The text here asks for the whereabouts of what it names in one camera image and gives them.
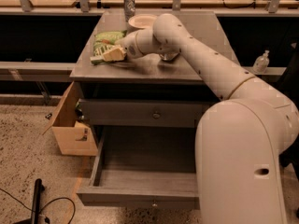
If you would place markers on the green jalapeno chip bag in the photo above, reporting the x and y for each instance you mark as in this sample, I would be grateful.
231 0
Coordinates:
103 41

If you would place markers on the white ceramic bowl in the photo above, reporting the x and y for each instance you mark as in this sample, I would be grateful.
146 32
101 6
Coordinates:
141 21

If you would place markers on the black stand pole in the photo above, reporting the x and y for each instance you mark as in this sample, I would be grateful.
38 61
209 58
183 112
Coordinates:
33 219

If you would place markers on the silver soda can lying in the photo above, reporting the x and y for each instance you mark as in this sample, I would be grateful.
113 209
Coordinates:
168 57

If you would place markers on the grey wooden drawer cabinet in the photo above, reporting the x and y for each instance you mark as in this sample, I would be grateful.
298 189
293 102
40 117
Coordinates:
147 79

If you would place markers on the cardboard box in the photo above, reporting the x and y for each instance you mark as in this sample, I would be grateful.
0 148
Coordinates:
73 137

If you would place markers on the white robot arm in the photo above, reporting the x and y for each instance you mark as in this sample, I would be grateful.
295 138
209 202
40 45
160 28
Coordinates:
238 140

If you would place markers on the open grey middle drawer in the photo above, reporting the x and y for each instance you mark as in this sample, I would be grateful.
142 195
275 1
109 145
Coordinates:
147 167

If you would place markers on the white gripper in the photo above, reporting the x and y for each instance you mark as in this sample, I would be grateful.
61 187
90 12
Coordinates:
128 46

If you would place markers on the clear sanitizer bottle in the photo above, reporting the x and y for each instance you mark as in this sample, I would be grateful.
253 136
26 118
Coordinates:
261 63

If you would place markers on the upright dark soda can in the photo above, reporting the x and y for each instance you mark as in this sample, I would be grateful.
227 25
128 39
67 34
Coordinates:
129 9

